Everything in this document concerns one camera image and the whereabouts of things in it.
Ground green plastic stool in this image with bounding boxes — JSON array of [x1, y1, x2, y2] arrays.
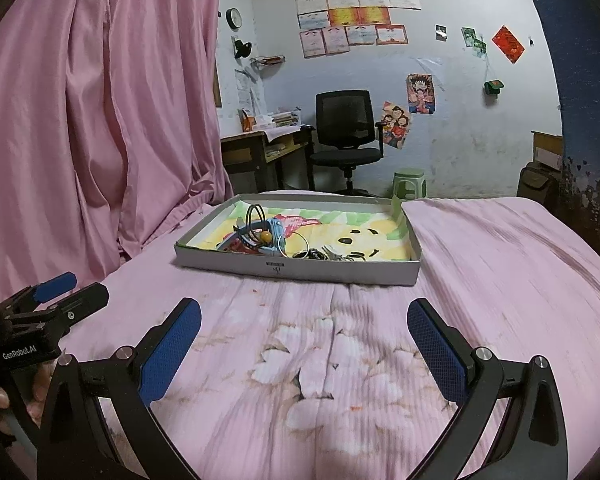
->
[[392, 167, 429, 200]]

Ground green wall photos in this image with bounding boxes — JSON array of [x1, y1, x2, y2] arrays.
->
[[460, 26, 489, 59]]

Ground group of wall certificates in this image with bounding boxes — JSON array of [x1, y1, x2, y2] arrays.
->
[[295, 0, 423, 60]]

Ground wooden desk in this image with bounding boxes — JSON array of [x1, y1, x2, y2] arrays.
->
[[219, 124, 316, 194]]

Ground person's left hand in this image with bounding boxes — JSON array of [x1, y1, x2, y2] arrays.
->
[[0, 362, 56, 448]]

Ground wall papers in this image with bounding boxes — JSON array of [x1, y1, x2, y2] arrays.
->
[[234, 69, 262, 112]]

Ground pink floral blanket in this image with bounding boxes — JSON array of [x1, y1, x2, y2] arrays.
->
[[27, 192, 600, 480]]

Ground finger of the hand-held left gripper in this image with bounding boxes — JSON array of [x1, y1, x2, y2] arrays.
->
[[54, 281, 111, 322], [31, 271, 79, 304]]

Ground red cord bracelet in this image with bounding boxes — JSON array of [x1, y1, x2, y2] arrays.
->
[[224, 236, 262, 255]]

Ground brown bag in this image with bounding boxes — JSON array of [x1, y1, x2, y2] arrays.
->
[[517, 161, 564, 212]]

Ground red paper wall decoration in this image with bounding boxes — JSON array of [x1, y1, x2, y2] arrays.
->
[[491, 24, 526, 65]]

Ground dark blue patterned curtain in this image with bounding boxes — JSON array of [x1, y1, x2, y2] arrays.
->
[[524, 0, 600, 283]]

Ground black mesh office chair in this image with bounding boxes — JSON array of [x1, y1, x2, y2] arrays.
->
[[308, 89, 385, 196]]

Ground stack of books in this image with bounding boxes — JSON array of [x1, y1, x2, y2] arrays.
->
[[267, 107, 302, 129]]

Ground cardboard carton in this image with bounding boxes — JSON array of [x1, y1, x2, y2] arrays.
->
[[531, 129, 565, 171]]

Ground cartoon family wall poster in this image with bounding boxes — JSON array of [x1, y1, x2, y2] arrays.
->
[[381, 101, 412, 150]]

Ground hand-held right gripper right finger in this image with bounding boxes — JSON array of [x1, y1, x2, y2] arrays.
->
[[406, 297, 571, 480]]

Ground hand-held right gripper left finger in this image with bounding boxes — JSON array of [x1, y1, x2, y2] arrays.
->
[[36, 297, 202, 480]]

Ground black white braided keychain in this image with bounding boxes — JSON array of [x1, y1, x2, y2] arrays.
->
[[292, 246, 332, 261]]

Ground shallow cardboard box printed lining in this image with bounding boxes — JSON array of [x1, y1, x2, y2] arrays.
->
[[174, 192, 422, 287]]

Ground pink curtain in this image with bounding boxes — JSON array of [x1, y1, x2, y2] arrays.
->
[[0, 0, 234, 303]]

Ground anime character wall poster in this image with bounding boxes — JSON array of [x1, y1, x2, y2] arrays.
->
[[405, 73, 437, 116]]

